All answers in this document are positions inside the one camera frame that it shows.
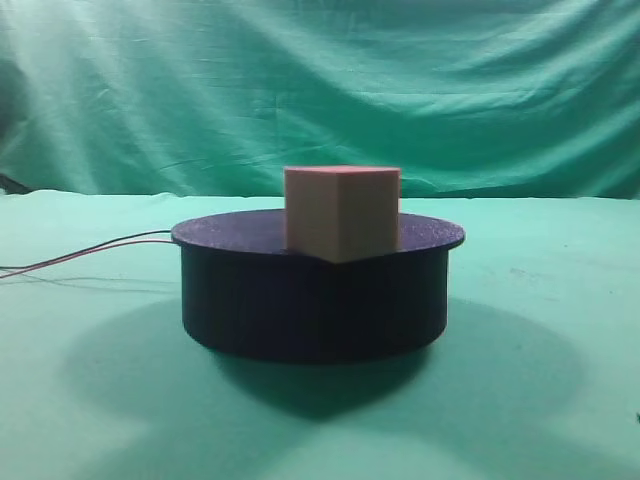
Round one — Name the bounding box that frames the pink cube-shaped block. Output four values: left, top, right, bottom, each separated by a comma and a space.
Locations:
284, 165, 401, 263

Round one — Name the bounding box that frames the red wire to turntable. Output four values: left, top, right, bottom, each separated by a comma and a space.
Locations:
0, 240, 181, 281

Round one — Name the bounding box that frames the black wire to turntable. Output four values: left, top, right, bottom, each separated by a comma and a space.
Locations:
0, 229, 174, 274

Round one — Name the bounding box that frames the green cloth backdrop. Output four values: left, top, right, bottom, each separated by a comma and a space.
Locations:
1, 1, 639, 199

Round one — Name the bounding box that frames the dark round turntable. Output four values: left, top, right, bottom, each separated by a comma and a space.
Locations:
171, 209, 465, 364

